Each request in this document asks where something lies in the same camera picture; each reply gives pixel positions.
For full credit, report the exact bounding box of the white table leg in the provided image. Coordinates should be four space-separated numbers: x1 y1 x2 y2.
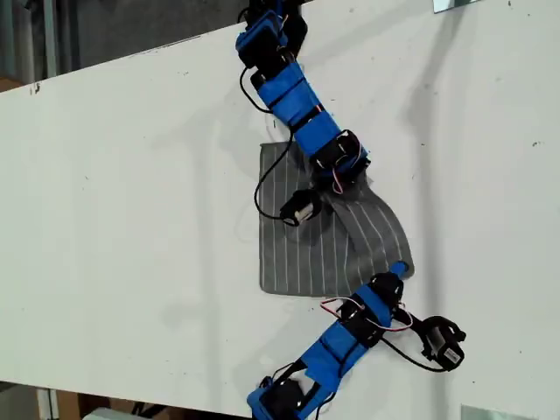
36 388 60 420

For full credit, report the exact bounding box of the black camera cable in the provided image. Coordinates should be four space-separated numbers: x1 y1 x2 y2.
239 65 295 221
379 335 448 374

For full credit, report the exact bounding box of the steel bracket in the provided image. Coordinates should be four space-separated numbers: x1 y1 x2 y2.
432 0 479 15

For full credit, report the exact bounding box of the grey white-striped square towel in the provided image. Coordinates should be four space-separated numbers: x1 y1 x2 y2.
256 141 416 299

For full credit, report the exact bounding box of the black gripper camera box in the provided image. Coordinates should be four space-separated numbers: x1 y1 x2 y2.
418 315 467 368
278 188 324 228

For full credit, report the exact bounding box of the white box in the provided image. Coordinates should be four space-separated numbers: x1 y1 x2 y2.
81 407 137 420

